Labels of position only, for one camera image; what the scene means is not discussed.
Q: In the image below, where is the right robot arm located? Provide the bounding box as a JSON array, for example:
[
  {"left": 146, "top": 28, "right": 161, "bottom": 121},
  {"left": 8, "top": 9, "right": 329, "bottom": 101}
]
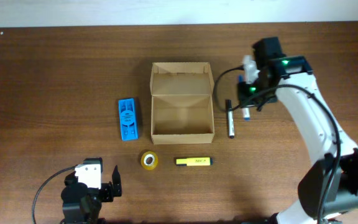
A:
[{"left": 237, "top": 37, "right": 358, "bottom": 223}]

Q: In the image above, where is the open cardboard box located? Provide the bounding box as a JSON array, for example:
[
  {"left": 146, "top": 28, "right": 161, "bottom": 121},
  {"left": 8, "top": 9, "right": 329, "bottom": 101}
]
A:
[{"left": 150, "top": 62, "right": 214, "bottom": 145}]

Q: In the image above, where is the yellow tape roll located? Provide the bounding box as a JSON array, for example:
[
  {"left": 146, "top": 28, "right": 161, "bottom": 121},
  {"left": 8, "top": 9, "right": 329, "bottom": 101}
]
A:
[{"left": 140, "top": 151, "right": 158, "bottom": 170}]

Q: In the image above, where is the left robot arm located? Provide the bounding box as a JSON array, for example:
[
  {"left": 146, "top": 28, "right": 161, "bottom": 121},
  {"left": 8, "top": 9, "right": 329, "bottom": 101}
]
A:
[{"left": 61, "top": 157, "right": 122, "bottom": 223}]

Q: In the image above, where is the blue whiteboard marker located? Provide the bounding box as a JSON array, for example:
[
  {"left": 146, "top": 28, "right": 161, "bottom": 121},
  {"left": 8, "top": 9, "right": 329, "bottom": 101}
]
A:
[{"left": 238, "top": 75, "right": 250, "bottom": 121}]

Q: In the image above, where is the black left camera cable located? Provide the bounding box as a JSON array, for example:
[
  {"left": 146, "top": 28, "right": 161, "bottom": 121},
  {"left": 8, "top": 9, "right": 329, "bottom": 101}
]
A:
[{"left": 31, "top": 166, "right": 76, "bottom": 224}]

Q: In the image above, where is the black camera cable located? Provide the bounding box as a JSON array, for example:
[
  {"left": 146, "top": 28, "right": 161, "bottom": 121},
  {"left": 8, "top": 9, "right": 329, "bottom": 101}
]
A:
[
  {"left": 31, "top": 166, "right": 76, "bottom": 224},
  {"left": 213, "top": 66, "right": 342, "bottom": 224}
]

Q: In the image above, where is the yellow highlighter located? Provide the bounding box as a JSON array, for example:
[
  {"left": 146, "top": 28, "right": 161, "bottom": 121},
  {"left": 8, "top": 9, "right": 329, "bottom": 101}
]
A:
[{"left": 175, "top": 157, "right": 213, "bottom": 166}]

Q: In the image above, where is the black right camera cable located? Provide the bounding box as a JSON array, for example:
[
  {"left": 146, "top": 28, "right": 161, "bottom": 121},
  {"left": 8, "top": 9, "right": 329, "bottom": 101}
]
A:
[{"left": 213, "top": 66, "right": 342, "bottom": 224}]

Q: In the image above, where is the black whiteboard marker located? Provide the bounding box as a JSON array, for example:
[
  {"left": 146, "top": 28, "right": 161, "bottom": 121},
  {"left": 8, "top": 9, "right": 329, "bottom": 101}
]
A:
[{"left": 226, "top": 100, "right": 235, "bottom": 139}]

